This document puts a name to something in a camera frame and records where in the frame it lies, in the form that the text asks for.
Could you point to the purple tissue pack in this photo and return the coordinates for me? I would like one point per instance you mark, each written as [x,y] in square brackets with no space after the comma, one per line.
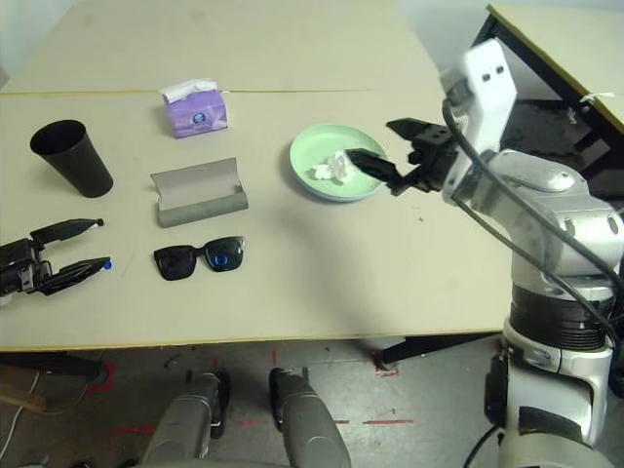
[197,119]

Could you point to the beige table black frame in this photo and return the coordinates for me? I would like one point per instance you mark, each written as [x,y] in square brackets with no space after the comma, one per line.
[560,44]

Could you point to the black plastic cup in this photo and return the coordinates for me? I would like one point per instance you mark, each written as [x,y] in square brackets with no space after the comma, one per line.
[78,166]

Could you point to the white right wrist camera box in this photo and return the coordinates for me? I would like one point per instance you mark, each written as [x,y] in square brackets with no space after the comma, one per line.
[487,83]

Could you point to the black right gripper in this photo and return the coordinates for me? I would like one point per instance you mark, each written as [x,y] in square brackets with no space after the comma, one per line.
[434,168]

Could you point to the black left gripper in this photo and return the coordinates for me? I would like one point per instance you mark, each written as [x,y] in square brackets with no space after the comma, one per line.
[19,268]

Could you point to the grey robot right leg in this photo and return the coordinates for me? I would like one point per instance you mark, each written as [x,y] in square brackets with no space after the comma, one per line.
[307,424]

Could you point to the green plate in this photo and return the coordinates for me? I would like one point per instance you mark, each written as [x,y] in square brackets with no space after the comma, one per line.
[317,146]

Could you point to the black table foot bar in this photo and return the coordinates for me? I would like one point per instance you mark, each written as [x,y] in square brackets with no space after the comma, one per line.
[53,363]
[429,347]

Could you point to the grey robot left leg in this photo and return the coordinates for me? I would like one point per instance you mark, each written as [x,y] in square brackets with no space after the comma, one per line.
[185,424]

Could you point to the blue plate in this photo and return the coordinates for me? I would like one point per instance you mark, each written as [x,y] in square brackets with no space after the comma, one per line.
[331,199]

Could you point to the white marker blue cap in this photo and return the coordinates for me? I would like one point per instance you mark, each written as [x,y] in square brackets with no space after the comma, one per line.
[108,264]

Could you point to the grey robot leg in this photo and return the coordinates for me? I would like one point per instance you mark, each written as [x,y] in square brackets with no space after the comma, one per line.
[185,424]
[307,424]

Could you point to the black sunglasses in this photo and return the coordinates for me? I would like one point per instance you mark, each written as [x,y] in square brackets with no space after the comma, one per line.
[173,263]

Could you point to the grey glasses case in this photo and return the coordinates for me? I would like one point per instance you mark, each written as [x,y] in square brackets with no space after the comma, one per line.
[200,212]

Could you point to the white tissue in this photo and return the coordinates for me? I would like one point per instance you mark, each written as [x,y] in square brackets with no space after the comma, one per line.
[331,168]

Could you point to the wooden plank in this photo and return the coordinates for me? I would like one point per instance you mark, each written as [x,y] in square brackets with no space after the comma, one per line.
[22,397]

